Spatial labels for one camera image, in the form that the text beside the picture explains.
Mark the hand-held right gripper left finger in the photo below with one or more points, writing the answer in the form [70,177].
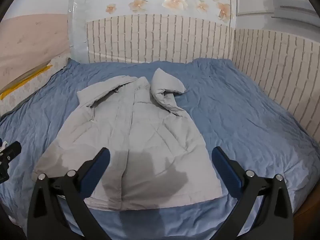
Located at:
[98,168]

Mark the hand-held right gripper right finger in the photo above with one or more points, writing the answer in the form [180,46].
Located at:
[225,168]

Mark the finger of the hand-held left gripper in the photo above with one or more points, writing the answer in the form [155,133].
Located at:
[13,149]

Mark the grey padded jacket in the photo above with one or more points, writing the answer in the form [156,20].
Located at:
[130,140]

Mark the blue bed sheet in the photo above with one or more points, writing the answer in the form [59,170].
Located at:
[240,110]

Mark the yellow strip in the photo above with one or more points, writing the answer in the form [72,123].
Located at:
[23,80]

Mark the pink wooden board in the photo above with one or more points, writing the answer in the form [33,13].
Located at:
[30,42]

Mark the striped wall padding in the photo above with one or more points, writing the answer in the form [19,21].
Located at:
[175,37]

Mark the floral wall poster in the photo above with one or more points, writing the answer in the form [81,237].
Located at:
[155,2]

